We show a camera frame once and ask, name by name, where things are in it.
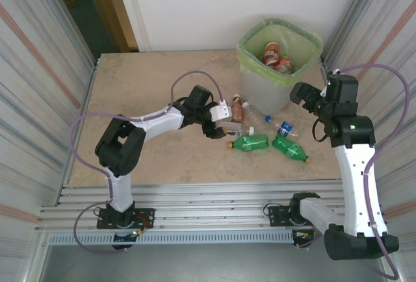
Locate purple label bottle white cap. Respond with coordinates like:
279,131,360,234
216,120,254,138

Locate red label bottle yellow cap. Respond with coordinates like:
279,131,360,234
272,55,294,75

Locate green soda bottle yellow cap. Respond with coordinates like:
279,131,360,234
271,133,313,165
227,134,270,152

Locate copper brown bottle tan cap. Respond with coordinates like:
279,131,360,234
262,41,281,66

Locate translucent grey waste bin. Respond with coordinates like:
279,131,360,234
240,67,305,116

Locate green-lined trash bin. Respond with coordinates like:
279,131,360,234
236,18,324,88

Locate Pepsi bottle blue cap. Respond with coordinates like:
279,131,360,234
263,116,302,140

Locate clear bottle white cap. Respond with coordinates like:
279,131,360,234
241,101,272,133

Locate corrugated metal side panel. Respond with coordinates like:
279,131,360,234
0,0,98,282
320,0,416,282

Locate aluminium rail frame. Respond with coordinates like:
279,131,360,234
37,179,389,231

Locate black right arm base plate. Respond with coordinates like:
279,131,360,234
268,204,327,228

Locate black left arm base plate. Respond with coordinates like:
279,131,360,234
97,208,155,231

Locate grey slotted cable duct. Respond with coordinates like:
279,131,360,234
48,229,295,246

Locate red black base wires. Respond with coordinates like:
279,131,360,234
292,218,318,240
133,215,150,236

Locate wooden door frame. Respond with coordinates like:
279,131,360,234
84,0,140,53

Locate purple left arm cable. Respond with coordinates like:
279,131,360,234
68,70,225,255

